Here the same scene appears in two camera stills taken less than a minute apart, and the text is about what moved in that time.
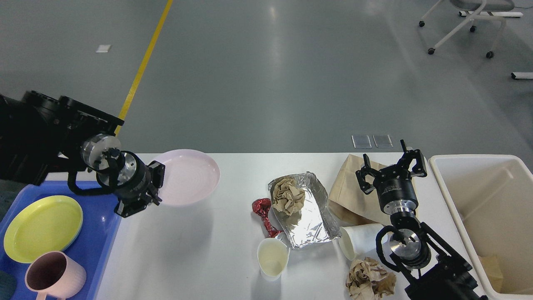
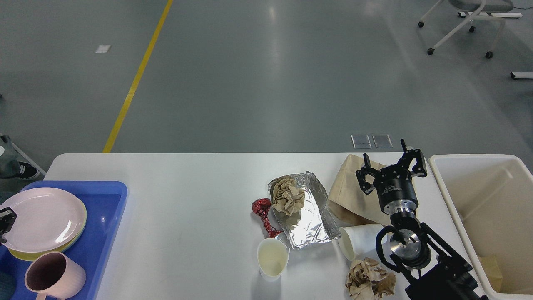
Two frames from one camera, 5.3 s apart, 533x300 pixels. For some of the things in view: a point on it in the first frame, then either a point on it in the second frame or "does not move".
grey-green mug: [8, 285] does not move
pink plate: [190, 176] → [46, 218]
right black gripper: [394, 184] does not move
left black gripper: [134, 181] → [7, 216]
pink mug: [55, 274] does not move
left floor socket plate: [361, 141] does not move
